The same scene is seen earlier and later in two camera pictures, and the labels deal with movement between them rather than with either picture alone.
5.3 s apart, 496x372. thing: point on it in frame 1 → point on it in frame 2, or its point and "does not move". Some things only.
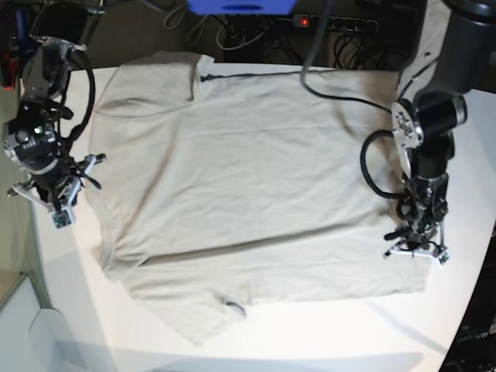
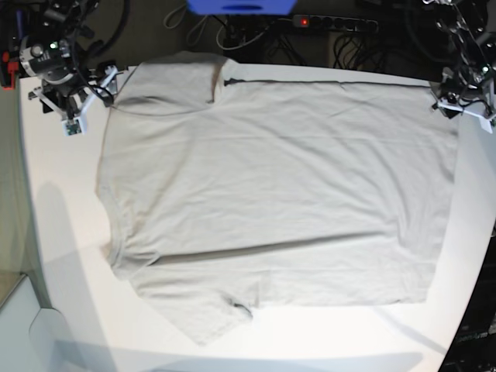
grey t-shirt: (214, 196) does not move
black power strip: (339, 23) does not move
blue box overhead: (242, 7) does not move
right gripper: (410, 241) → (470, 98)
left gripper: (60, 190) → (70, 99)
